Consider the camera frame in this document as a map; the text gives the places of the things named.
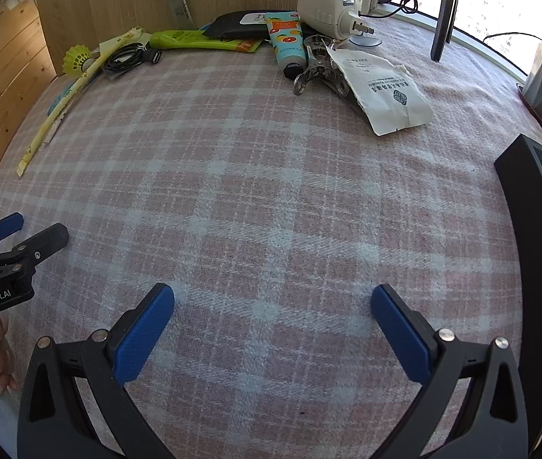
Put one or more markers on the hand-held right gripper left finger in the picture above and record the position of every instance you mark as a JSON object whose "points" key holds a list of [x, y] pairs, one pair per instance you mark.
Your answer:
{"points": [[142, 334]]}

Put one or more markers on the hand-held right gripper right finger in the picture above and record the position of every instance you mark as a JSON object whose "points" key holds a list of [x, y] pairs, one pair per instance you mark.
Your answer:
{"points": [[400, 334]]}

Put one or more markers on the long yellow packet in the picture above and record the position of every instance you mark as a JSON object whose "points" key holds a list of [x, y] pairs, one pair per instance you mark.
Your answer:
{"points": [[58, 114]]}

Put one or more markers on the black tray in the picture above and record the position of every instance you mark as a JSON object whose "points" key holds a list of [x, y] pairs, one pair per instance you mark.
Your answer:
{"points": [[534, 258]]}

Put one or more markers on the white paper packet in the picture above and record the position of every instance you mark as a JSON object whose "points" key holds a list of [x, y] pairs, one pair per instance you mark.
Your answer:
{"points": [[386, 95]]}

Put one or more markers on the silver metal tool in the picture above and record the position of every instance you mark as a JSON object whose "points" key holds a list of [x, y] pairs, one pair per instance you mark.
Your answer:
{"points": [[316, 72]]}

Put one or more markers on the black pouch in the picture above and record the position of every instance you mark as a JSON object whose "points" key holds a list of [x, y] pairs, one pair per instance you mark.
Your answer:
{"points": [[232, 27]]}

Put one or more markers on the plaid cloth desktop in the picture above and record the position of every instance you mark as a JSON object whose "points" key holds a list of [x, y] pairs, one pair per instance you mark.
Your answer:
{"points": [[252, 201]]}

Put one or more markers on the wooden plank panel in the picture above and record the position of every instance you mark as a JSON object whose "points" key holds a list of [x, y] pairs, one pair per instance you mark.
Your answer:
{"points": [[3, 95]]}

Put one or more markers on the light blue packet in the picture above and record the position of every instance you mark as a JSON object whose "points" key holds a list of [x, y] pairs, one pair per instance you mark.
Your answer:
{"points": [[60, 98]]}

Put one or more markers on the yellow shuttlecock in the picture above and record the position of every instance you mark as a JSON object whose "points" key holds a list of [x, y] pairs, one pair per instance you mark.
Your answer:
{"points": [[76, 60]]}

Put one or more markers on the green snack packet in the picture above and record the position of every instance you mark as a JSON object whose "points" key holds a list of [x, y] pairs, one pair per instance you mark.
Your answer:
{"points": [[185, 39]]}

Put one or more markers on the light wooden board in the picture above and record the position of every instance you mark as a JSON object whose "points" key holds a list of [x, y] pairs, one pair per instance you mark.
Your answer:
{"points": [[108, 0]]}

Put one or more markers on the red-brown pot saucer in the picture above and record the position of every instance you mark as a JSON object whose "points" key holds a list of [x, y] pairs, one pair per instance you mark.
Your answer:
{"points": [[534, 114]]}

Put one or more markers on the teal hand cream tube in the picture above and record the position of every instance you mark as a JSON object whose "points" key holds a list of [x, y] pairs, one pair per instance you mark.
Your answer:
{"points": [[287, 45]]}

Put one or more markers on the black tripod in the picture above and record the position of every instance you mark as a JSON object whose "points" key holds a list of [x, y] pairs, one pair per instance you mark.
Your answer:
{"points": [[443, 24]]}

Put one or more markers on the white electric device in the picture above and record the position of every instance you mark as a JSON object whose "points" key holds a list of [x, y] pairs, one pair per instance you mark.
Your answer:
{"points": [[321, 9]]}

